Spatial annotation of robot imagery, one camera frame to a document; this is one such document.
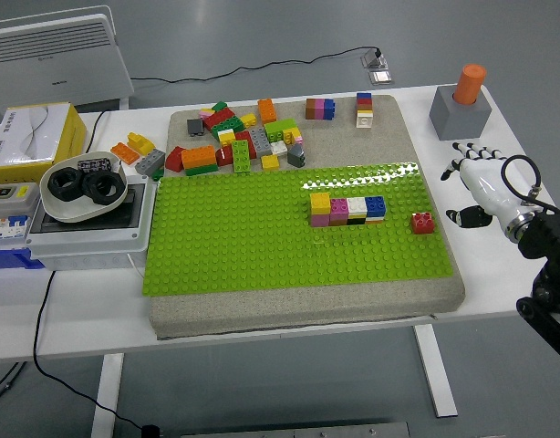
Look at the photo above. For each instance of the yellow white tissue box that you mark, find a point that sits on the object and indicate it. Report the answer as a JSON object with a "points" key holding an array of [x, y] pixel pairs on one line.
{"points": [[29, 132]]}

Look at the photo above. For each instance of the magenta toy brick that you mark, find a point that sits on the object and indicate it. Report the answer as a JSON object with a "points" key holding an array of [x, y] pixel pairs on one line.
{"points": [[338, 206]]}

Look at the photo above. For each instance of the dark green toy brick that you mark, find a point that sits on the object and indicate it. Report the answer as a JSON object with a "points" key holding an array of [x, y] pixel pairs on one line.
{"points": [[229, 125]]}

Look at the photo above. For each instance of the yellow sloped toy brick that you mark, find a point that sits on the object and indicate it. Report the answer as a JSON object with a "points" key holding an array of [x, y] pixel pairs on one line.
{"points": [[141, 142]]}

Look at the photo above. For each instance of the green studded baseplate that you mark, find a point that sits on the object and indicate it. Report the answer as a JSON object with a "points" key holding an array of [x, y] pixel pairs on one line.
{"points": [[239, 237]]}

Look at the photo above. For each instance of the metal floor socket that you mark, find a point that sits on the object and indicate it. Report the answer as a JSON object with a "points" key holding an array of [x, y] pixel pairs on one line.
{"points": [[371, 61]]}

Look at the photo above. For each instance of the blue thin toy brick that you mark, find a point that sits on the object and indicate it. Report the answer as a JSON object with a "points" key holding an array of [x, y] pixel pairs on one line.
{"points": [[364, 96]]}

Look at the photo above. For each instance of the blue plastic box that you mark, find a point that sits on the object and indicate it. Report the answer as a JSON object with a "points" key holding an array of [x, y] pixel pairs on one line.
{"points": [[11, 260]]}

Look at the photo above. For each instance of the white electric panel heater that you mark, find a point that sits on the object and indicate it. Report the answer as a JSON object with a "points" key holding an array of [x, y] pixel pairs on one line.
{"points": [[56, 59]]}

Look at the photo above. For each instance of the orange cylinder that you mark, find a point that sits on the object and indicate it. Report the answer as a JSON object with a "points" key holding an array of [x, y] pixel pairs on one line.
{"points": [[469, 84]]}

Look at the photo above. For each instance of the dark grey sloped brick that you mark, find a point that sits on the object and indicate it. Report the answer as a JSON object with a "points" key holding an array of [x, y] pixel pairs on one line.
{"points": [[297, 156]]}

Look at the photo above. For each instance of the large red toy brick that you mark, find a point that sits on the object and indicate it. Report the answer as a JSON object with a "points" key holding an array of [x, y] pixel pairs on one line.
{"points": [[216, 119]]}

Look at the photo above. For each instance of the light pink toy brick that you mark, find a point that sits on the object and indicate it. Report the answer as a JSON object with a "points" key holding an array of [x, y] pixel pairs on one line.
{"points": [[320, 221]]}

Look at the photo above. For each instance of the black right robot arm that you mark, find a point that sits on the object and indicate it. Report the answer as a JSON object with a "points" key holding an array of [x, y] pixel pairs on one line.
{"points": [[549, 232]]}

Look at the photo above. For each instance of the white table leg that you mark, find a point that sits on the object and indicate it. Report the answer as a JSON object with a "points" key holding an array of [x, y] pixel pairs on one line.
{"points": [[107, 392], [435, 369]]}

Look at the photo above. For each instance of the red square toy brick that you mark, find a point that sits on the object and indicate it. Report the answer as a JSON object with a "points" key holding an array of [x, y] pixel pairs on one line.
{"points": [[421, 224]]}

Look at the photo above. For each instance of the white orange thin brick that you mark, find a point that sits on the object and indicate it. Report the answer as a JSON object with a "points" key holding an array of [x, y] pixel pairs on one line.
{"points": [[374, 220]]}

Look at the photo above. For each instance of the orange long toy brick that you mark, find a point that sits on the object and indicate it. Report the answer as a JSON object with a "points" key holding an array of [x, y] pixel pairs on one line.
{"points": [[266, 111]]}

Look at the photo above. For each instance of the lime green long brick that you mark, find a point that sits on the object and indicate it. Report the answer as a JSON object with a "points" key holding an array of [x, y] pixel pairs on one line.
{"points": [[241, 156]]}

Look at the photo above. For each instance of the yellow square toy brick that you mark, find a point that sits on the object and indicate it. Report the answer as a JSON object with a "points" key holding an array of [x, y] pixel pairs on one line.
{"points": [[319, 204]]}

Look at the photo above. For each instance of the grey white distribution box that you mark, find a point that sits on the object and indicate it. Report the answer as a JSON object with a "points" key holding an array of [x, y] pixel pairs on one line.
{"points": [[88, 237]]}

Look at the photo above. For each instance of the pink yellow toy brick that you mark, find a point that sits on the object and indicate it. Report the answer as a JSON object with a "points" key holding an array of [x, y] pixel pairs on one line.
{"points": [[207, 111]]}

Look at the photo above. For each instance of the white bowl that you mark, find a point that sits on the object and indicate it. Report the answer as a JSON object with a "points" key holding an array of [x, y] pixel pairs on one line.
{"points": [[70, 212]]}

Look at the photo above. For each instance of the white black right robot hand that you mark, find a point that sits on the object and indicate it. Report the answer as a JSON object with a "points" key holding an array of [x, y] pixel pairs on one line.
{"points": [[487, 191]]}

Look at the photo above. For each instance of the grey long toy brick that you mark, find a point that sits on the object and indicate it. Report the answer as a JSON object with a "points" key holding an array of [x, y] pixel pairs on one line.
{"points": [[260, 141]]}

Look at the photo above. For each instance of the small black box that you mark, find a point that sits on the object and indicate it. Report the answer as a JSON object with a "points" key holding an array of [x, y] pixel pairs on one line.
{"points": [[150, 431]]}

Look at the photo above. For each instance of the orange wide toy brick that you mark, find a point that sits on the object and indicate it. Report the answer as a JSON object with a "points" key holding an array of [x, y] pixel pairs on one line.
{"points": [[199, 157]]}

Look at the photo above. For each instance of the dark grey toy brick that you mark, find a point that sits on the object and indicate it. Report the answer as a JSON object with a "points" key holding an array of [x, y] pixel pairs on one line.
{"points": [[195, 127]]}

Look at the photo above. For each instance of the white square toy brick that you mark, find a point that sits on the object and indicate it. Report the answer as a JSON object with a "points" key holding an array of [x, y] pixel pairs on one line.
{"points": [[364, 121], [356, 206]]}

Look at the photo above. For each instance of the brown thin toy brick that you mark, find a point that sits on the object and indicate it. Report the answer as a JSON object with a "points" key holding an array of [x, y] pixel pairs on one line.
{"points": [[364, 109]]}

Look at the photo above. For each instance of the red sloped toy brick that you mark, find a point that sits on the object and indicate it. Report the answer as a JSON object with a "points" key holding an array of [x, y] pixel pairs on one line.
{"points": [[174, 159]]}

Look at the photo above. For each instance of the white small toy brick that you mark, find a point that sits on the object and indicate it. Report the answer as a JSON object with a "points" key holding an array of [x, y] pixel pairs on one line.
{"points": [[278, 148]]}

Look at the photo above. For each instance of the white circuit breaker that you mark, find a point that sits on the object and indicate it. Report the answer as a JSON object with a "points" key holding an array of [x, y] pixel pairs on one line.
{"points": [[6, 228]]}

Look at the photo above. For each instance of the black thin toy brick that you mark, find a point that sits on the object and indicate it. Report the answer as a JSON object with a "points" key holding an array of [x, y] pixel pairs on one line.
{"points": [[355, 221]]}

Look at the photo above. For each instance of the metal floor socket plate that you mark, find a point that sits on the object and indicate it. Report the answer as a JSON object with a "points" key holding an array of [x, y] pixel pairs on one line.
{"points": [[381, 76]]}

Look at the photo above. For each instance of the green flat toy brick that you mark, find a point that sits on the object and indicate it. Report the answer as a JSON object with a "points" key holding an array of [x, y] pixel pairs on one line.
{"points": [[201, 170]]}

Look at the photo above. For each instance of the yellow white toy brick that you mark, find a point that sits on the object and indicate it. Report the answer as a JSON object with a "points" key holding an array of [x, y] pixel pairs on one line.
{"points": [[226, 138]]}

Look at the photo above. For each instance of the small black component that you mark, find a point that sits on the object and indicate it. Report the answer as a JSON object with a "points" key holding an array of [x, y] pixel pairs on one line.
{"points": [[94, 164]]}

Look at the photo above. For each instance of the grey block holder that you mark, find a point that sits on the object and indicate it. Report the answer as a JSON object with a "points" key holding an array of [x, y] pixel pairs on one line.
{"points": [[458, 121]]}

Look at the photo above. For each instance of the small green toy brick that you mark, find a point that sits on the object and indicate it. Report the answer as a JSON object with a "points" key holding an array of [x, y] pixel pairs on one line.
{"points": [[219, 106], [158, 174]]}

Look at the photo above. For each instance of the red thin toy brick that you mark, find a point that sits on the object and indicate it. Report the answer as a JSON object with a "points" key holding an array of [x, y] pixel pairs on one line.
{"points": [[364, 102]]}

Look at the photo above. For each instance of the grey switch box red button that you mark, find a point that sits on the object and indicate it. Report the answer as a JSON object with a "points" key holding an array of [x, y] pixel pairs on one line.
{"points": [[20, 201]]}

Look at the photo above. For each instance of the grey-brown mat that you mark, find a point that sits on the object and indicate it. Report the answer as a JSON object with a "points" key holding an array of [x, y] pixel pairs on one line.
{"points": [[307, 310]]}

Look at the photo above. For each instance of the orange flat toy brick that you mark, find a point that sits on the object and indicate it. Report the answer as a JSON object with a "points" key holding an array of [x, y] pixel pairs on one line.
{"points": [[124, 153]]}

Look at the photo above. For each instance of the lime green toy brick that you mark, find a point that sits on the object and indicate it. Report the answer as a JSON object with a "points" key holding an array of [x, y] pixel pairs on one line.
{"points": [[280, 128]]}

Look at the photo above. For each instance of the red long toy brick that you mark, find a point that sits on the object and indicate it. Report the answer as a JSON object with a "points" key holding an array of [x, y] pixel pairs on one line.
{"points": [[242, 136]]}

